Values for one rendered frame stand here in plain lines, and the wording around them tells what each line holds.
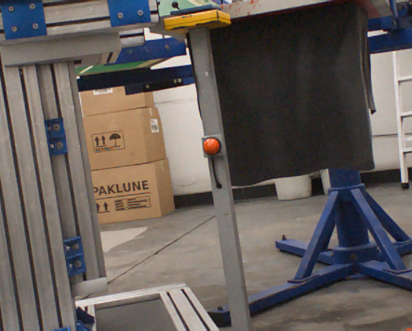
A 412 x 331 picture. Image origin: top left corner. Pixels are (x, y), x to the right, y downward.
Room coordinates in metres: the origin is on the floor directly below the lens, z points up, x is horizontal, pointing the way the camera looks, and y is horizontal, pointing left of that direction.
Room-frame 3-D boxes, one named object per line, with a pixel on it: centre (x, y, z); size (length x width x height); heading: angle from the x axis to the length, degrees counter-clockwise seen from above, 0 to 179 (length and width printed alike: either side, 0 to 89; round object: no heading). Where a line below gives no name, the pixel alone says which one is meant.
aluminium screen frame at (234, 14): (2.62, -0.30, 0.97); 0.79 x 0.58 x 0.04; 165
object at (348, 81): (2.34, -0.23, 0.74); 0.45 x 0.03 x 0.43; 75
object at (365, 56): (2.51, -0.49, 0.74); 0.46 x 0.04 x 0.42; 165
